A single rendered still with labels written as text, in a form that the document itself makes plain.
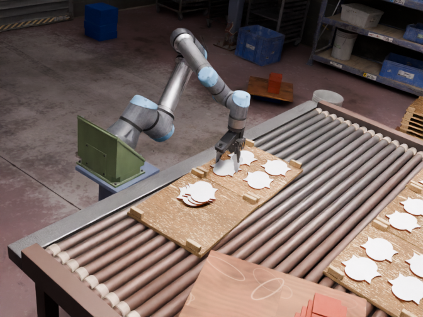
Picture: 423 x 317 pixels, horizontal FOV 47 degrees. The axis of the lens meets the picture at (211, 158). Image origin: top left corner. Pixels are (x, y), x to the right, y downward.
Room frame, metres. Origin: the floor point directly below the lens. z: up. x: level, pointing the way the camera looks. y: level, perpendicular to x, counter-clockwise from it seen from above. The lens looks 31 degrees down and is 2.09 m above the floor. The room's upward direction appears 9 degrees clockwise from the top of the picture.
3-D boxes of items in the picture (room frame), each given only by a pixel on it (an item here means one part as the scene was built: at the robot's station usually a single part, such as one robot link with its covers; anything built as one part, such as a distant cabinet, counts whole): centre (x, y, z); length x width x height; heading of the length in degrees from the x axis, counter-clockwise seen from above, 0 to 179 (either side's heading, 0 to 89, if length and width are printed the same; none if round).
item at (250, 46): (6.31, -0.39, 0.19); 0.50 x 0.41 x 0.37; 51
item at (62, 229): (2.02, 0.00, 0.89); 2.08 x 0.08 x 0.06; 145
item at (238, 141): (1.89, -0.09, 1.09); 0.09 x 0.08 x 0.12; 149
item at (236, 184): (1.90, -0.18, 0.93); 0.41 x 0.35 x 0.02; 149
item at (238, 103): (1.90, -0.08, 1.25); 0.09 x 0.08 x 0.11; 42
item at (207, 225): (1.54, 0.03, 0.93); 0.41 x 0.35 x 0.02; 150
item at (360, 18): (6.42, -1.61, 0.74); 0.44 x 0.36 x 0.20; 44
